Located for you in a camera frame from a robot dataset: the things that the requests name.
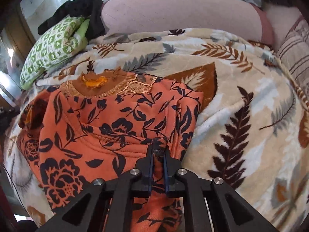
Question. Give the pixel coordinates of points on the orange black floral shirt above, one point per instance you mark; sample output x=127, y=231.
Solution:
x=98, y=126

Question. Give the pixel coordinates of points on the beige leaf print blanket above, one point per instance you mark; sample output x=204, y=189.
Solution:
x=252, y=129

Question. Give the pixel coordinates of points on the black garment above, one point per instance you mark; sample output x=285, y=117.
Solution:
x=90, y=9

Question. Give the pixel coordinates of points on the green white patterned pillow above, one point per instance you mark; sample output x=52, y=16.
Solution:
x=56, y=46

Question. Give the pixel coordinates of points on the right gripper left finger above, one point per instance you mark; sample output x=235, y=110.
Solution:
x=107, y=205

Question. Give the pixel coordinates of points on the pink quilted bolster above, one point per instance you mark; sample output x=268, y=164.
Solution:
x=235, y=16

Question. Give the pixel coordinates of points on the wooden stained glass door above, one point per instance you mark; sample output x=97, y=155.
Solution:
x=16, y=42

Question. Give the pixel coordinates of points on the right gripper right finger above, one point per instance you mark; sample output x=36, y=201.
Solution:
x=210, y=205

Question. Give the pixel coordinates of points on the striped floral cushion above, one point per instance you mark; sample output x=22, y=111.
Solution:
x=294, y=53

